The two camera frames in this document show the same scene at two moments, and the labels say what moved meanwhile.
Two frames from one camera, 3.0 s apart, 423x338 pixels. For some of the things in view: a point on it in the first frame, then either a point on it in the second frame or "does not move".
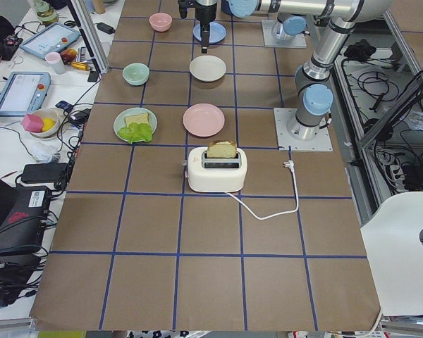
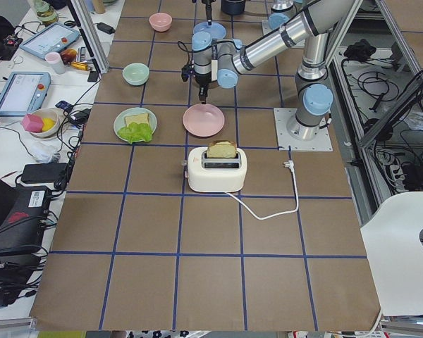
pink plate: x=204 y=120 does not move
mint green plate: x=119 y=122 does not move
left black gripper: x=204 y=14 to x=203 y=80
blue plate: x=218 y=33 does not move
